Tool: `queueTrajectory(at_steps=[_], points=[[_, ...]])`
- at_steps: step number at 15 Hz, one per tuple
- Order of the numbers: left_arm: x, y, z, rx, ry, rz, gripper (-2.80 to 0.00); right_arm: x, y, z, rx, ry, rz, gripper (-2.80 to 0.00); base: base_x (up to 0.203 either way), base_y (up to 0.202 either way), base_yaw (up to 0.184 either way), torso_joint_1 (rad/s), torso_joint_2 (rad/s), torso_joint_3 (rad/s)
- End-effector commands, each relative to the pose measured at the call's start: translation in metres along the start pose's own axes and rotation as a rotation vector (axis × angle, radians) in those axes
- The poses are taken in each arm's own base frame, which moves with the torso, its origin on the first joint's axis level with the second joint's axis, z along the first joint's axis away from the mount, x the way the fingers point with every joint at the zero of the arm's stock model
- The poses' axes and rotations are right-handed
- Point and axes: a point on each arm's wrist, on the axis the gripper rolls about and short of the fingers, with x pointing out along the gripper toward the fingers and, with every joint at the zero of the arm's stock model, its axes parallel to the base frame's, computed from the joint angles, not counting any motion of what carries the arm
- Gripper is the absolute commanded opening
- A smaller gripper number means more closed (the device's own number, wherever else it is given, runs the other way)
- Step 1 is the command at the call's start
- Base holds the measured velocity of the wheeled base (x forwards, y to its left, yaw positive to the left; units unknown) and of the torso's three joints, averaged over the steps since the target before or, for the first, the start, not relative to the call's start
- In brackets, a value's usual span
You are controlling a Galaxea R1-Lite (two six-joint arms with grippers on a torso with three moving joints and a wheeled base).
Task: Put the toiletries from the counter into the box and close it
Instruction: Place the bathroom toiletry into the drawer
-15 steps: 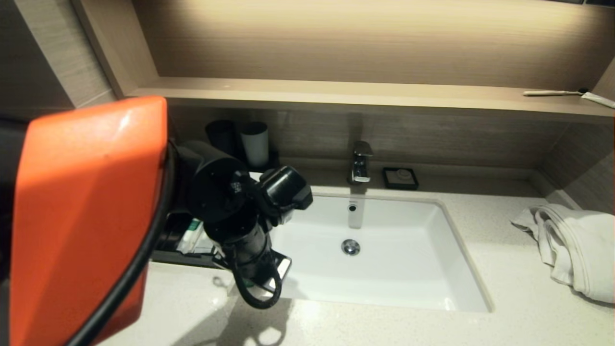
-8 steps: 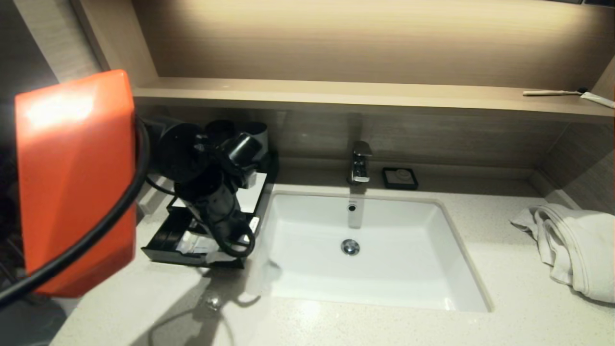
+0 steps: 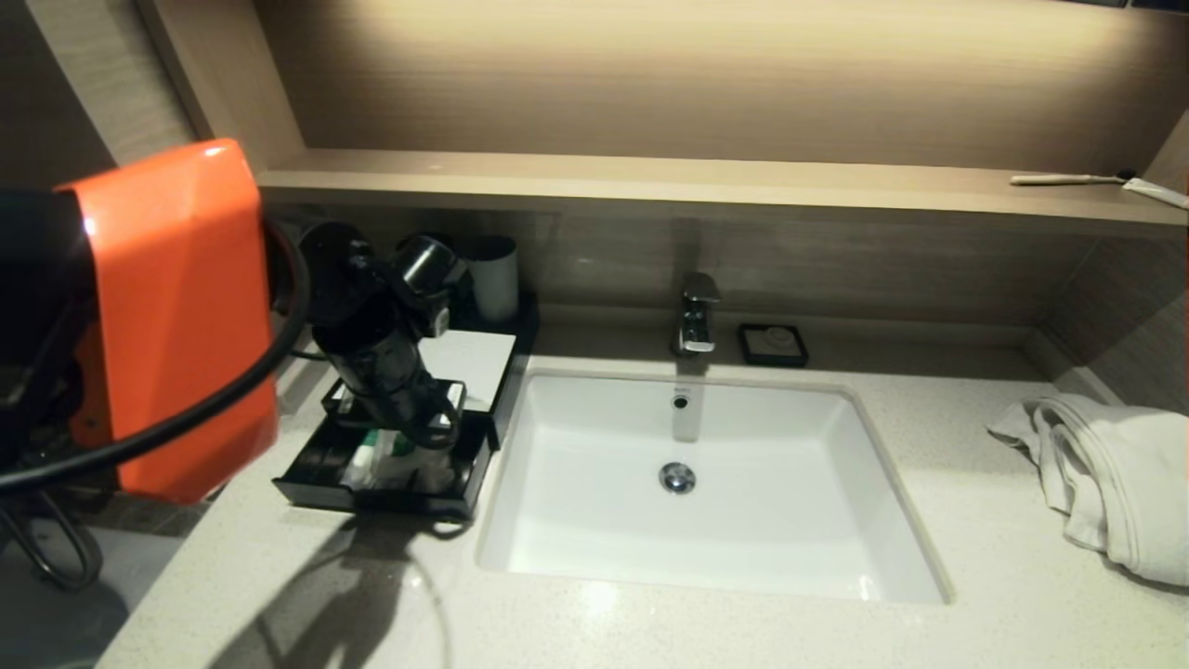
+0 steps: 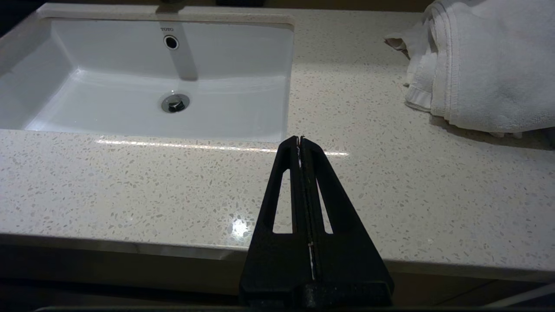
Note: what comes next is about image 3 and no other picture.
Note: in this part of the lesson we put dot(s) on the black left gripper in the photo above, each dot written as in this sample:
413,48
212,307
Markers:
418,409

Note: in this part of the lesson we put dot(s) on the long toothbrush packet green label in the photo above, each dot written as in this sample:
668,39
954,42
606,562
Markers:
367,460

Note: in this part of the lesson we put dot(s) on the black box drawer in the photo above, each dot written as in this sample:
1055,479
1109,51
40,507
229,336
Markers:
316,474

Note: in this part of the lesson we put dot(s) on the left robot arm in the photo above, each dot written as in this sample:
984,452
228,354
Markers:
176,316

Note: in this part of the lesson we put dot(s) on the black box with white lid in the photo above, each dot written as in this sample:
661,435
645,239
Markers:
483,358

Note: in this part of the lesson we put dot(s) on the grey white cup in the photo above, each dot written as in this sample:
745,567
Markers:
497,279

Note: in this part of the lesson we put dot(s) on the chrome sink drain stopper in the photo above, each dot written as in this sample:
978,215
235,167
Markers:
678,478

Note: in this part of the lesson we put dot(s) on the chrome faucet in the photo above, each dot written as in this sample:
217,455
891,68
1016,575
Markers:
697,316

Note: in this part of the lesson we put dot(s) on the white sink basin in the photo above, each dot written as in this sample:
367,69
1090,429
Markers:
743,530

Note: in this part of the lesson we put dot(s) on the black soap dish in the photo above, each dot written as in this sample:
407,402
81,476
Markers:
751,353

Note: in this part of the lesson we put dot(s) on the small round soap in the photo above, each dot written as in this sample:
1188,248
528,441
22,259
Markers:
777,337

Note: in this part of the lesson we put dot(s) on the white bathtub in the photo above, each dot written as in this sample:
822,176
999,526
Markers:
56,623

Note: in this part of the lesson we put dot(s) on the white towel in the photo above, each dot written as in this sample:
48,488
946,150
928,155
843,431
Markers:
1115,483

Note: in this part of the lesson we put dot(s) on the beige toothbrush with black head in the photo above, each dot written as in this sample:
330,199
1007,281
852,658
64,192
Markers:
1059,179

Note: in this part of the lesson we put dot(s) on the white toothpaste tube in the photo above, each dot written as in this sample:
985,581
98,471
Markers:
1156,192

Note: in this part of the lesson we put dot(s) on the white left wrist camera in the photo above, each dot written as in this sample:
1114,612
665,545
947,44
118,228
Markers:
440,321

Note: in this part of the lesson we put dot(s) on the wooden wall shelf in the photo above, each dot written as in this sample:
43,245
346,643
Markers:
650,186

